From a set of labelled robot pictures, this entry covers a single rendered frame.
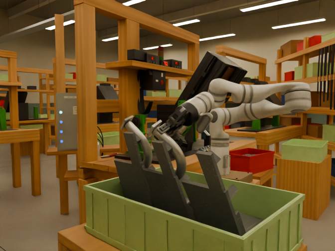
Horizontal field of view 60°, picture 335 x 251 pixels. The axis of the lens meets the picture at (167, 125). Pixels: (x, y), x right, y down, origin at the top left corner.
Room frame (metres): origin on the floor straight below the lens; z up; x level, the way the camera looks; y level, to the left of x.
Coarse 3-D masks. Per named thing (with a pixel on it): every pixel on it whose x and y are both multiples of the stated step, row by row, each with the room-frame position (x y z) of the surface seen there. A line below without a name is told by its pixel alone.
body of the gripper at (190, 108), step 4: (184, 104) 0.94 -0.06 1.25; (188, 104) 0.94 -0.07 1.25; (176, 108) 0.95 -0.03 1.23; (188, 108) 0.93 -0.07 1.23; (192, 108) 0.93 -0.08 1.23; (188, 112) 0.92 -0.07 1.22; (192, 112) 0.93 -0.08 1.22; (196, 112) 0.94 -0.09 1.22; (184, 116) 0.91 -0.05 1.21; (188, 116) 0.93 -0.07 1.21; (192, 116) 0.92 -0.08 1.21; (196, 116) 0.94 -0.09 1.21; (180, 120) 0.90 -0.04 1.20; (188, 120) 0.94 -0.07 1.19; (192, 120) 0.93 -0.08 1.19; (196, 120) 0.95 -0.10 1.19; (184, 124) 0.96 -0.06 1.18; (188, 124) 0.94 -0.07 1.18
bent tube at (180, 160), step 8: (160, 120) 0.87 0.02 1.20; (152, 128) 0.85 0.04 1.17; (160, 136) 0.86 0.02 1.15; (168, 136) 0.86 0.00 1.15; (176, 144) 0.85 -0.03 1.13; (176, 152) 0.84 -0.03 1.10; (176, 160) 0.85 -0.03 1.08; (184, 160) 0.85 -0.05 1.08; (176, 168) 0.87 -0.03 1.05; (184, 168) 0.86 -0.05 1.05
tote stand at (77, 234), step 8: (64, 232) 1.00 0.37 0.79; (72, 232) 1.00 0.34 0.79; (80, 232) 1.00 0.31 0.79; (64, 240) 0.97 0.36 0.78; (72, 240) 0.94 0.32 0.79; (80, 240) 0.94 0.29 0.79; (88, 240) 0.94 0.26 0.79; (96, 240) 0.94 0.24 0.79; (64, 248) 0.97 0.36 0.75; (72, 248) 0.93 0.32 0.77; (80, 248) 0.89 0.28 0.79; (88, 248) 0.89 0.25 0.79; (96, 248) 0.89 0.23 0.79; (104, 248) 0.89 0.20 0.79; (112, 248) 0.89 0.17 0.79; (304, 248) 0.89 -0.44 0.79
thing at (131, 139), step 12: (132, 132) 0.94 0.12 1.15; (132, 144) 0.95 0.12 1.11; (132, 156) 0.98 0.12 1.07; (120, 168) 1.05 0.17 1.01; (132, 168) 1.00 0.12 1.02; (120, 180) 1.07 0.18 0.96; (132, 180) 1.02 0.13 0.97; (144, 180) 0.98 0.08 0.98; (132, 192) 1.05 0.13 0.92; (144, 192) 1.00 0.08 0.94
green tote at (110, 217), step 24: (96, 192) 0.95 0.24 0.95; (120, 192) 1.11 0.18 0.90; (240, 192) 1.04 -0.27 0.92; (264, 192) 0.98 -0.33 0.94; (288, 192) 0.93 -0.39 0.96; (96, 216) 0.96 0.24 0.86; (120, 216) 0.87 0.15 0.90; (144, 216) 0.80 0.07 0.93; (168, 216) 0.74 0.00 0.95; (264, 216) 0.98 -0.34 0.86; (288, 216) 0.81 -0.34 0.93; (120, 240) 0.88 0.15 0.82; (144, 240) 0.80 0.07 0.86; (168, 240) 0.74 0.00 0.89; (192, 240) 0.68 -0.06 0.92; (216, 240) 0.64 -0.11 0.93; (240, 240) 0.60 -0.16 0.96; (264, 240) 0.68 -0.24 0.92; (288, 240) 0.81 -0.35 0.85
